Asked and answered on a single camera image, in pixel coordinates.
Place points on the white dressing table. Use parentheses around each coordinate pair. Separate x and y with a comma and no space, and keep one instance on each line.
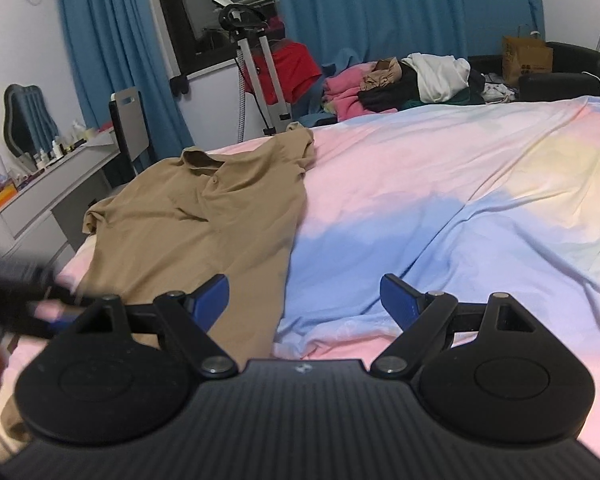
(45,195)

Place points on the crumpled tan garment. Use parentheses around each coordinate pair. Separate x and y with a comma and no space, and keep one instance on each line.
(380,75)

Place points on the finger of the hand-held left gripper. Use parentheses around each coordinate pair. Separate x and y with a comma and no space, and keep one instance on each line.
(65,321)

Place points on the black sofa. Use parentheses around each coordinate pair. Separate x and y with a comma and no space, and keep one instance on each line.
(565,80)

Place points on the green garment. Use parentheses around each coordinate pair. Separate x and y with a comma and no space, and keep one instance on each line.
(455,100)

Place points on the wide blue curtain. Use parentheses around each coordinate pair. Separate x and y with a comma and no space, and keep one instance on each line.
(405,5)

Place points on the wavy vanity mirror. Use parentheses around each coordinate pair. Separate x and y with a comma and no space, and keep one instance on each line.
(27,120)

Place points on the garment steamer stand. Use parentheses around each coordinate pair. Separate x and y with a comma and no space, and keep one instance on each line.
(260,75)

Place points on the grey backed chair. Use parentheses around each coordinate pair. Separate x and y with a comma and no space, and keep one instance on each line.
(132,125)

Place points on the white garment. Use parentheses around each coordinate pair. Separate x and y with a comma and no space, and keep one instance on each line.
(437,77)

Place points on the narrow blue curtain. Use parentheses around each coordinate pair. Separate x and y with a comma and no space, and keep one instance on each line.
(115,60)

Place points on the dark window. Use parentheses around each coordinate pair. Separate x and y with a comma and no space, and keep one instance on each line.
(200,5)

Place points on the white patterned cloth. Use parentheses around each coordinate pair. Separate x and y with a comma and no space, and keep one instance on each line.
(500,91)

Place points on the tan polo shirt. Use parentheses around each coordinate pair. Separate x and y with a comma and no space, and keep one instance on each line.
(195,220)

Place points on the red garment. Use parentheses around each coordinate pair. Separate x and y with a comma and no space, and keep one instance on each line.
(295,67)

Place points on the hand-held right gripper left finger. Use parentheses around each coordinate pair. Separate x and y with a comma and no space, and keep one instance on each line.
(212,302)

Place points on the brown paper bag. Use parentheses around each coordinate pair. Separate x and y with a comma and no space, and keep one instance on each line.
(527,57)

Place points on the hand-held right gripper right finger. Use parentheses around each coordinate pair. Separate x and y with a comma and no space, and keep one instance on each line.
(400,300)

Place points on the row of cosmetic bottles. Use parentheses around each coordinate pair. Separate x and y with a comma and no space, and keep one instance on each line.
(62,145)

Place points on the black garment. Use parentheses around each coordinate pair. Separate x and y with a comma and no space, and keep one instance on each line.
(385,97)

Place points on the white cabinet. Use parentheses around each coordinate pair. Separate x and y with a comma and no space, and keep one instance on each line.
(215,105)

